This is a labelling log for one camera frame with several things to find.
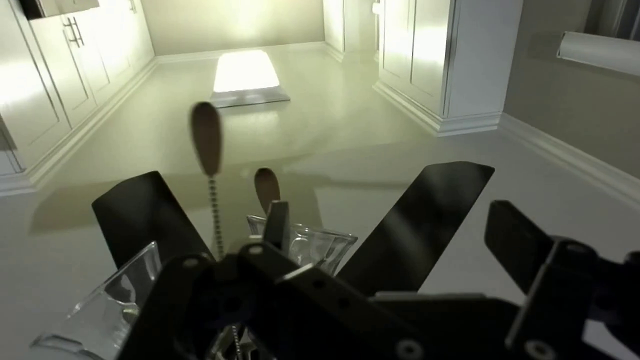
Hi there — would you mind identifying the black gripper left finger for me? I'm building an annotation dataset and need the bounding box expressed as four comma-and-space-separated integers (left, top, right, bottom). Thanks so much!
119, 198, 403, 360

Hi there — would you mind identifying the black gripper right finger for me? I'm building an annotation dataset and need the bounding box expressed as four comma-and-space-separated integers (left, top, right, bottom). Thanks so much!
485, 198, 640, 360

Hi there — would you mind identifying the clear glass lamp shade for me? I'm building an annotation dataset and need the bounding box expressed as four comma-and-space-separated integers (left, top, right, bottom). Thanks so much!
245, 213, 361, 276
29, 241, 167, 360

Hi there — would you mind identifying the dark ceiling fan blade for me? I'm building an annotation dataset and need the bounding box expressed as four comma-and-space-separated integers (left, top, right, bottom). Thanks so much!
335, 161, 498, 296
91, 170, 216, 270

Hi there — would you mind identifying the rectangular ceiling light panel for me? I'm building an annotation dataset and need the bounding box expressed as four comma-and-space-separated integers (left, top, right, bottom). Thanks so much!
210, 46, 292, 111

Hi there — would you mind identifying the white window sill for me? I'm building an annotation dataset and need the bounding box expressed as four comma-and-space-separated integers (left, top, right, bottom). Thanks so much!
557, 0, 640, 80

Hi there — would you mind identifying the white double door cabinet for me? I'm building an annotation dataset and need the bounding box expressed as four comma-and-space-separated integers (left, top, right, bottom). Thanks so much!
370, 0, 527, 141

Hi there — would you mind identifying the narrow white cabinet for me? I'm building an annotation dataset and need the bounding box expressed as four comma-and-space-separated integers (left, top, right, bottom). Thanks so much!
321, 0, 384, 66

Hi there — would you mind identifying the long white cabinet row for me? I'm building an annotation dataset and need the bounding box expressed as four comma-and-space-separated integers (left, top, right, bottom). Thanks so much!
0, 0, 160, 197

